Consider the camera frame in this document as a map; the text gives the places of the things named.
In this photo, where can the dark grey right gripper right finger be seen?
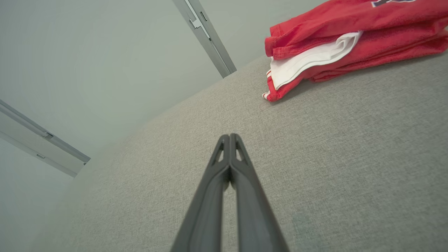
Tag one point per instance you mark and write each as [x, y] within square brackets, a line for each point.
[259, 224]

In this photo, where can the red jersey with white sleeves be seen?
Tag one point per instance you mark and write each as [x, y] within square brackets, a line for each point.
[332, 21]

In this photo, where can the red shorts with Bulls print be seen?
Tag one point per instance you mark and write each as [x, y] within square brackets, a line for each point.
[395, 58]

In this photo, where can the grey partition joint post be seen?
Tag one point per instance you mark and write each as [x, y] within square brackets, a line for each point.
[210, 38]
[52, 147]

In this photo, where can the grey fabric sofa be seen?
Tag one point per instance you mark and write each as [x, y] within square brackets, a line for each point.
[332, 168]

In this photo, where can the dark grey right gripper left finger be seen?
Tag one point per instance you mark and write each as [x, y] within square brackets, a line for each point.
[203, 224]

